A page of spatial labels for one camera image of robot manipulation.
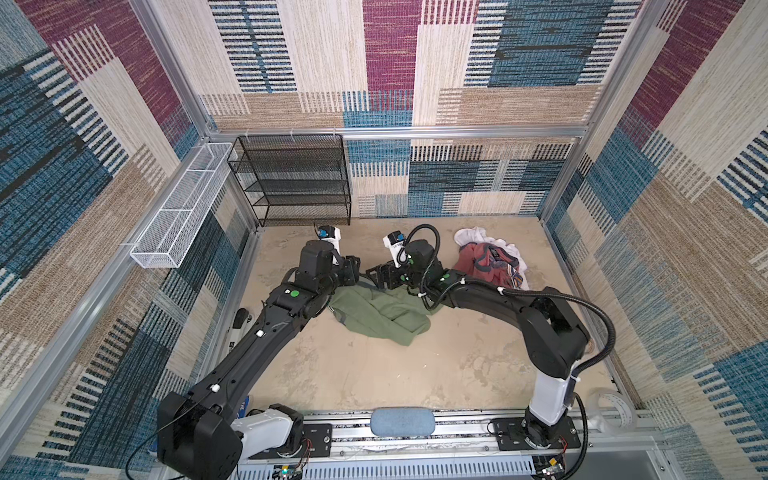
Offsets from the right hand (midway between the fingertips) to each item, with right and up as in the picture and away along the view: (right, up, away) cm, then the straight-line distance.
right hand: (378, 270), depth 88 cm
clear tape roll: (+60, -35, -10) cm, 70 cm away
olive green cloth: (+4, -14, +5) cm, 15 cm away
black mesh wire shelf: (-31, +31, +21) cm, 49 cm away
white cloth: (+36, +12, +24) cm, 44 cm away
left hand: (-6, +4, -10) cm, 12 cm away
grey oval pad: (+6, -36, -15) cm, 39 cm away
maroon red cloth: (+34, +2, +6) cm, 35 cm away
